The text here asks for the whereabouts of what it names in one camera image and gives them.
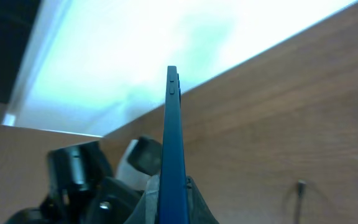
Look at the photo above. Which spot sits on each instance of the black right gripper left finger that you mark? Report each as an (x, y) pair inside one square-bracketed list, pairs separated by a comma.
[(146, 211)]

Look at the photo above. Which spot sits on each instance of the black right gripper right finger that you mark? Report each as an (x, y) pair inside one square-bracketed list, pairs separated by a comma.
[(199, 213)]

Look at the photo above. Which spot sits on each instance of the blue smartphone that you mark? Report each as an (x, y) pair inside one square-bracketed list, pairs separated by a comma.
[(172, 199)]

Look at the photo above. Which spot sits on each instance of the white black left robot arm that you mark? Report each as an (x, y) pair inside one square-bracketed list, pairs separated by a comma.
[(84, 189)]

